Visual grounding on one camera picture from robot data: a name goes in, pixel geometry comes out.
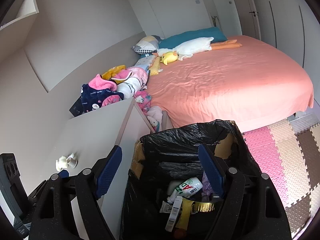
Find wall shelf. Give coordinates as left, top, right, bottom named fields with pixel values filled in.
left=1, top=0, right=39, bottom=28

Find black wall socket panel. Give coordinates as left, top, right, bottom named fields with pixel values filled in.
left=69, top=97, right=84, bottom=117

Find purple plastic wrapper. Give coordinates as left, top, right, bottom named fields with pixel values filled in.
left=201, top=172, right=214, bottom=202

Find white striped blanket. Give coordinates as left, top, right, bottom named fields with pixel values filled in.
left=113, top=67, right=148, bottom=99

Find teal pillow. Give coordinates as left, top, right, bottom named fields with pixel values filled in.
left=158, top=27, right=227, bottom=49

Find white goose plush toy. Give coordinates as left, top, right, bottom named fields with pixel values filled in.
left=157, top=36, right=243, bottom=61

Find pink fleece garment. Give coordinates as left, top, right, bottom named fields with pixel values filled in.
left=88, top=74, right=117, bottom=91

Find navy cartoon fleece garment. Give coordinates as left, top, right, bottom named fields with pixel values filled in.
left=81, top=84, right=124, bottom=113

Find pastel foam floor mat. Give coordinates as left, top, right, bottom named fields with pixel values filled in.
left=243, top=114, right=319, bottom=239

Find black trash bag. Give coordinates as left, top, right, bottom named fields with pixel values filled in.
left=119, top=120, right=260, bottom=239

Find patchwork checkered pillow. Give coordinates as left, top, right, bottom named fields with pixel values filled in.
left=131, top=35, right=161, bottom=55

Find cardboard trash box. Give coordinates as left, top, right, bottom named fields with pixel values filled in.
left=130, top=133, right=235, bottom=179

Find white bear figurine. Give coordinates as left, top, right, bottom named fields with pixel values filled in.
left=55, top=156, right=68, bottom=172

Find hello kitty pink cloth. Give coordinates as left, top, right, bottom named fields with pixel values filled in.
left=135, top=90, right=163, bottom=132

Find white wardrobe doors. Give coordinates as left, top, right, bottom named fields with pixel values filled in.
left=254, top=0, right=319, bottom=87

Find white barcode packet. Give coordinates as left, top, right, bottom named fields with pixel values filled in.
left=165, top=196, right=183, bottom=232

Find white bedside table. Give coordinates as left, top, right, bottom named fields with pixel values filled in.
left=41, top=98, right=153, bottom=238

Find yellow duck plush toy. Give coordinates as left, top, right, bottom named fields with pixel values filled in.
left=161, top=51, right=178, bottom=66

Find yellow snack wrapper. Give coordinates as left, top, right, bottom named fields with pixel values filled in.
left=175, top=198, right=214, bottom=230

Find white room door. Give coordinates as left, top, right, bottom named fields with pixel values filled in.
left=234, top=0, right=261, bottom=40

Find yellow spotted plush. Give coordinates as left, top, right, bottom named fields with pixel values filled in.
left=149, top=57, right=163, bottom=76

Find white green labelled bottle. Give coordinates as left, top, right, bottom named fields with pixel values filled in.
left=167, top=177, right=203, bottom=204

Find bed with pink sheet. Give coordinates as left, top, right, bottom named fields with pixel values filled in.
left=147, top=36, right=313, bottom=132

